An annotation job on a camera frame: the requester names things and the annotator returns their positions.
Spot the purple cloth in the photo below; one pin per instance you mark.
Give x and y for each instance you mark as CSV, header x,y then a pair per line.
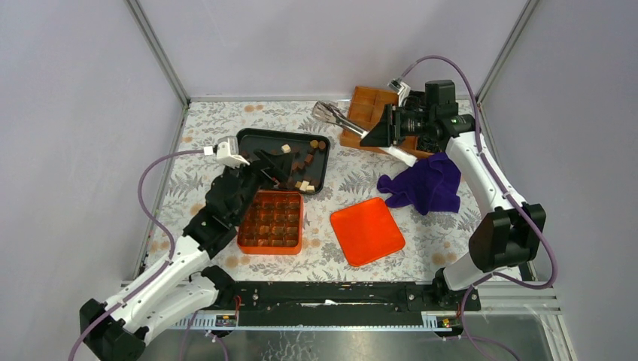
x,y
430,185

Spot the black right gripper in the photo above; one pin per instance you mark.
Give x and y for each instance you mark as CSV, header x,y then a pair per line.
x,y
387,131

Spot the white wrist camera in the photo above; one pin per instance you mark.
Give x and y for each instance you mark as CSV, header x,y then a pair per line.
x,y
227,152
401,88

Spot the black chocolate tray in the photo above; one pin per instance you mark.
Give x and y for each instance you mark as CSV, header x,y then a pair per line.
x,y
309,166

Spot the orange box lid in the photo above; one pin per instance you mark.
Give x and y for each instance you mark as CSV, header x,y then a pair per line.
x,y
367,232

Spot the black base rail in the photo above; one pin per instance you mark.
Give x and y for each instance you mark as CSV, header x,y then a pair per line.
x,y
341,304

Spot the orange chocolate box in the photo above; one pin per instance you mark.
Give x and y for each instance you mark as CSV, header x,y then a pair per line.
x,y
273,224

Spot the orange compartment organizer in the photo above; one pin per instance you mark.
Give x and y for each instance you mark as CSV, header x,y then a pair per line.
x,y
365,110

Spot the metal tongs white handle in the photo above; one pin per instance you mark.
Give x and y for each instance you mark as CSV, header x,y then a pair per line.
x,y
328,112

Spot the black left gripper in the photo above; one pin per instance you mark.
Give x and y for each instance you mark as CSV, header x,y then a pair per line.
x,y
277,168

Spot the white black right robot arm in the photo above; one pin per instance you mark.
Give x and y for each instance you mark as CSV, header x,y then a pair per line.
x,y
510,231

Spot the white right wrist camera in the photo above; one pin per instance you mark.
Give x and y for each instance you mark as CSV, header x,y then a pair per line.
x,y
401,88

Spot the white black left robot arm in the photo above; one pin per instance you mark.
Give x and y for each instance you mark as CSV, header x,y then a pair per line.
x,y
181,282

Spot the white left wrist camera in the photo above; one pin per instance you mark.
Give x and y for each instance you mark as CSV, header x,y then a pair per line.
x,y
227,152

